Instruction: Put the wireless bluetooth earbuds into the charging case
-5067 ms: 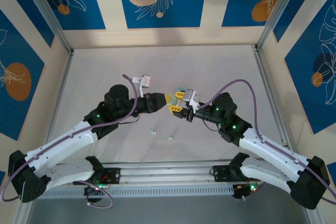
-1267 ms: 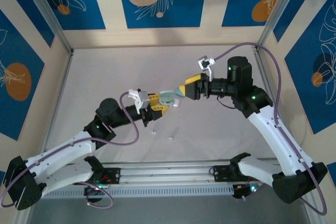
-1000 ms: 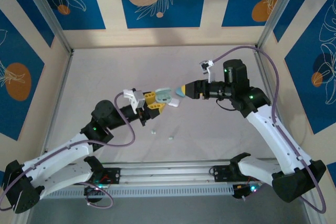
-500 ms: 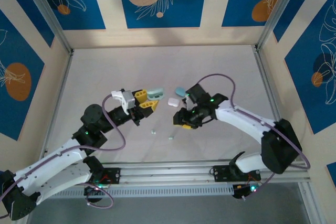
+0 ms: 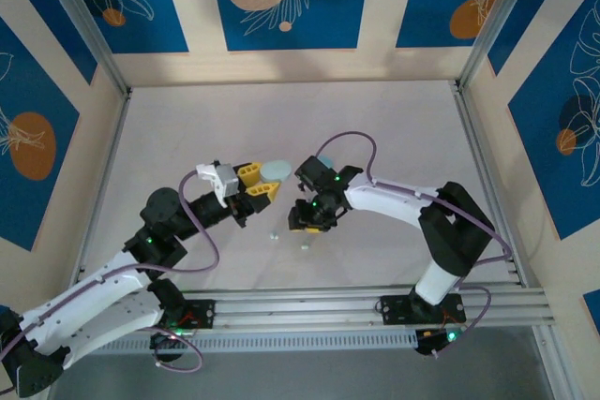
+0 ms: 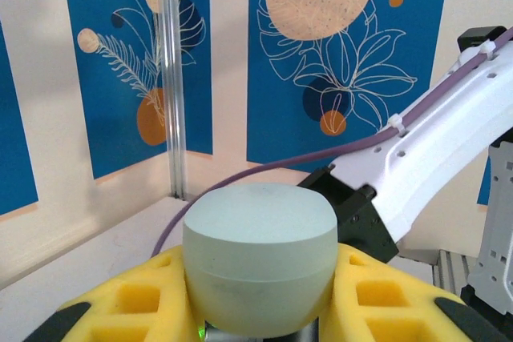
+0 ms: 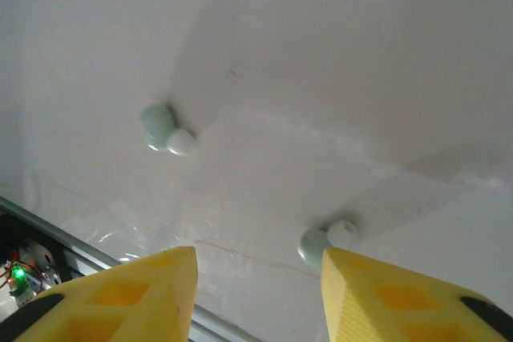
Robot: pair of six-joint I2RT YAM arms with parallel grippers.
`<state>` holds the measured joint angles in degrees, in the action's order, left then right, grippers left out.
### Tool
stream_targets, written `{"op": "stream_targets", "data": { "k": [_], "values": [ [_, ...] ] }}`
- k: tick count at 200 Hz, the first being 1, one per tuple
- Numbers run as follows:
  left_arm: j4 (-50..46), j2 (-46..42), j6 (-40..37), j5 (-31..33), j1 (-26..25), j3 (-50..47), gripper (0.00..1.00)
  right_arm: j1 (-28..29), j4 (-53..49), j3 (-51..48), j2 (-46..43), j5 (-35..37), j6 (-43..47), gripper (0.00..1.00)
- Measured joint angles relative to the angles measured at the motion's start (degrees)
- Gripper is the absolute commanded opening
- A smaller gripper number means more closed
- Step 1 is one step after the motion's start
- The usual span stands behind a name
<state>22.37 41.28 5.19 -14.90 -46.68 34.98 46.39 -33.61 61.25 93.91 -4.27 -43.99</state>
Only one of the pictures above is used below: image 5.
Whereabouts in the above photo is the mint green earbud charging case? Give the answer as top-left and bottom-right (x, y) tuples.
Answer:
(260, 158), (293, 184)

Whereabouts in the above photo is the black controller board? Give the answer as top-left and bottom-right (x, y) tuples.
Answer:
(148, 327), (194, 364)
(412, 324), (470, 360)

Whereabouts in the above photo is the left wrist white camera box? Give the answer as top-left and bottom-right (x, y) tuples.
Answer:
(195, 160), (241, 208)

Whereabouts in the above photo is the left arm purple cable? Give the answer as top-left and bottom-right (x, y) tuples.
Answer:
(0, 170), (221, 376)

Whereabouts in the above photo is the aluminium side rail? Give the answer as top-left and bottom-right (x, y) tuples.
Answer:
(69, 88), (133, 299)
(450, 81), (531, 289)

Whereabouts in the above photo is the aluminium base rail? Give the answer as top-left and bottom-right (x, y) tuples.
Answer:
(46, 283), (557, 336)

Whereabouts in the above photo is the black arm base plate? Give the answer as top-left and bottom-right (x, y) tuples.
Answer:
(377, 294), (468, 327)
(154, 299), (217, 332)

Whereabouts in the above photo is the grey slotted cable duct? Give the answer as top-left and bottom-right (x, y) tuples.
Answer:
(88, 329), (419, 357)

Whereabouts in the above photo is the aluminium frame post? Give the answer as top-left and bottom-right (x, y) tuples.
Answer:
(35, 0), (133, 96)
(455, 0), (550, 91)

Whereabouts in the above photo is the aluminium frame leg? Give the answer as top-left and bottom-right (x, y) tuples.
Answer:
(529, 324), (566, 400)

